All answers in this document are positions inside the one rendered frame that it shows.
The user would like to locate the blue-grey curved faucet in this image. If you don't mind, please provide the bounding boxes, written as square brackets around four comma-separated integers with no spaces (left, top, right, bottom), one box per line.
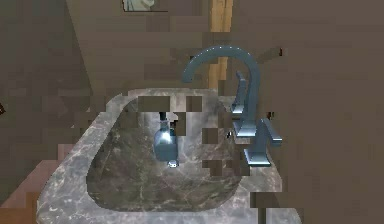
[182,45,262,138]

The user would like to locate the blue-grey faucet handle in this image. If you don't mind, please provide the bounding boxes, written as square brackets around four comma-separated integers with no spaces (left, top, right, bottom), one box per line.
[243,118,283,167]
[231,70,248,115]

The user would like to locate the grey marble sink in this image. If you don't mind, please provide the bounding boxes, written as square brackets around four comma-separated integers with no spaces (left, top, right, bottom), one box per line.
[35,87,303,224]

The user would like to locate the blue soap dispenser bottle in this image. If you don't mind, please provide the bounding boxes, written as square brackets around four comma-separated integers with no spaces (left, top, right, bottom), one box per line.
[152,111,181,169]

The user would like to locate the wooden post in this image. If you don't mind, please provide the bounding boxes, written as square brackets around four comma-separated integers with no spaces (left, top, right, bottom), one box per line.
[208,0,234,90]

